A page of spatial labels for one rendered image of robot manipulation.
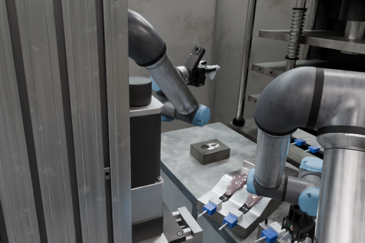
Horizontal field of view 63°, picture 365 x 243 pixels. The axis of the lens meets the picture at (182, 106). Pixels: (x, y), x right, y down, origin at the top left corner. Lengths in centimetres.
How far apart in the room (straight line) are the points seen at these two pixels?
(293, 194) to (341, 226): 38
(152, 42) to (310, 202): 59
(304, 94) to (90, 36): 36
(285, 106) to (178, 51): 278
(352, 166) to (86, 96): 42
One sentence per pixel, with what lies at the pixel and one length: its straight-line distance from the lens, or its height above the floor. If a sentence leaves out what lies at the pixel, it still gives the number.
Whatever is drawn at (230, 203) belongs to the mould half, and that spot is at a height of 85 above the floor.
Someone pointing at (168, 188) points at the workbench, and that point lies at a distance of 194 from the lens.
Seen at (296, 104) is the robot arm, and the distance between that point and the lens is 56.
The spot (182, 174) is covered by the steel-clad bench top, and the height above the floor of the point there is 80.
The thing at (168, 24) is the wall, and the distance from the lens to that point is 321.
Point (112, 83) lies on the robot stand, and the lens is 39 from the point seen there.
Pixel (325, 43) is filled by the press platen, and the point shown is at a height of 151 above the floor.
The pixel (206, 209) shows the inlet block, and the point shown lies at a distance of 136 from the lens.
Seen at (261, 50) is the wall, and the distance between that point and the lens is 393.
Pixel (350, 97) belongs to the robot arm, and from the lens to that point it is 56.
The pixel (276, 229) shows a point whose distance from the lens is 125.
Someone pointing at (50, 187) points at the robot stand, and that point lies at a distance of 43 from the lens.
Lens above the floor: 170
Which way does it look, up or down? 19 degrees down
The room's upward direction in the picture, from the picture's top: 3 degrees clockwise
